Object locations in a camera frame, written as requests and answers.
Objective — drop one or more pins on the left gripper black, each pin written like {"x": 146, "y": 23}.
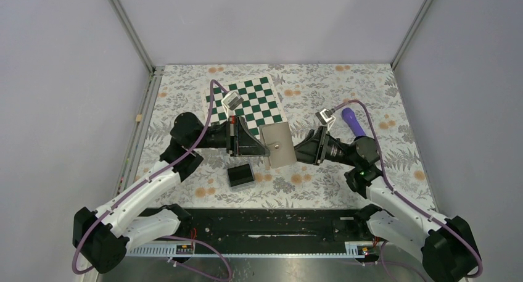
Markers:
{"x": 243, "y": 143}

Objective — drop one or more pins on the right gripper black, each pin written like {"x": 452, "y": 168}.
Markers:
{"x": 313, "y": 150}

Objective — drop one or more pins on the beige leather card holder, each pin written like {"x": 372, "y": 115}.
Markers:
{"x": 278, "y": 139}

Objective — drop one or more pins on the black credit card stack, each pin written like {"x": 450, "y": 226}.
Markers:
{"x": 240, "y": 175}

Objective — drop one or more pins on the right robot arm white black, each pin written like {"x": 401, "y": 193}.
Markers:
{"x": 445, "y": 246}

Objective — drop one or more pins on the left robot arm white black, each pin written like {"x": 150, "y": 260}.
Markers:
{"x": 104, "y": 235}

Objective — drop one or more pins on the floral tablecloth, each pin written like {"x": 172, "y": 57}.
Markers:
{"x": 222, "y": 181}

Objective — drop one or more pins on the green white chessboard mat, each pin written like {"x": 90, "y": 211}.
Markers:
{"x": 260, "y": 103}

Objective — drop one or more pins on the purple pen-shaped tool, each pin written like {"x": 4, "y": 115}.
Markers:
{"x": 349, "y": 117}

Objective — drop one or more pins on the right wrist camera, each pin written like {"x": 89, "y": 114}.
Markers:
{"x": 326, "y": 117}

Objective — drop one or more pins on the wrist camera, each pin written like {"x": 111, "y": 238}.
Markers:
{"x": 232, "y": 100}
{"x": 326, "y": 117}

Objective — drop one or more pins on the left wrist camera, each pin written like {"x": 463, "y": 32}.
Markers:
{"x": 232, "y": 100}

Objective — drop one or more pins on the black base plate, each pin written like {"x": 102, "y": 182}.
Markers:
{"x": 277, "y": 232}

